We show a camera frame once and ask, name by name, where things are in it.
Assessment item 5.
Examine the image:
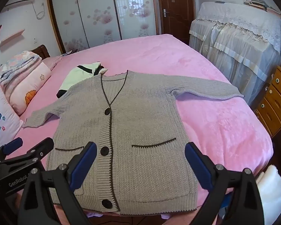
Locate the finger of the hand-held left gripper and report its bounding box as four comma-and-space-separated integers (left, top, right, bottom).
0, 137, 55, 167
0, 137, 23, 162

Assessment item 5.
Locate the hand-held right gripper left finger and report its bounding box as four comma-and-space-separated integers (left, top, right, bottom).
18, 142, 97, 225

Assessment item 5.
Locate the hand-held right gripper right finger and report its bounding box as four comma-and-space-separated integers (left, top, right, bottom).
185, 142, 265, 225

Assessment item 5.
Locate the grey knit cardigan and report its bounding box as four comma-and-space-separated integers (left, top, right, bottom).
22, 70, 245, 216

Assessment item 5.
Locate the white pillow with blue print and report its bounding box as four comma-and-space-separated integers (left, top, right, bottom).
0, 84, 24, 149

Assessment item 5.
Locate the white pillow with orange flower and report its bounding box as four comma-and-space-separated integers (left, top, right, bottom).
8, 62, 52, 116

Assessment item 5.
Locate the folded floral quilt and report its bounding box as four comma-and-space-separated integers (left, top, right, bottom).
0, 50, 43, 92

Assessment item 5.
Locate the green and white folded garment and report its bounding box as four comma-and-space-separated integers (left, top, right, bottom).
56, 61, 108, 98

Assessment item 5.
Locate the wooden drawer cabinet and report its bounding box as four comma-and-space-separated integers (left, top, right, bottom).
254, 66, 281, 137

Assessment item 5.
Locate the wooden headboard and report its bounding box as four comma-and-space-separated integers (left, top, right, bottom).
29, 44, 51, 59

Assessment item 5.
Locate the pink bed sheet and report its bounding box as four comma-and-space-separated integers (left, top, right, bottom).
5, 33, 273, 225

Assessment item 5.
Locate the white lace-covered furniture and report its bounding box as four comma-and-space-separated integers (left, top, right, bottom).
188, 2, 281, 104

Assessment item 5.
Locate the wardrobe with floral sliding doors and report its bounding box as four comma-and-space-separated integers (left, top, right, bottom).
46, 0, 157, 54

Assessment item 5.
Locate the brown wooden door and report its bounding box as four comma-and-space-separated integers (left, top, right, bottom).
156, 0, 195, 45

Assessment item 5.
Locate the stack of books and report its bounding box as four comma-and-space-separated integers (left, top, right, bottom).
243, 0, 281, 21

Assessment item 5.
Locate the pink wall shelf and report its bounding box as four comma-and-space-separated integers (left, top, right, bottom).
0, 29, 26, 48

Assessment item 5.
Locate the white wall cable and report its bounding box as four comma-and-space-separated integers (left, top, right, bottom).
31, 1, 46, 20

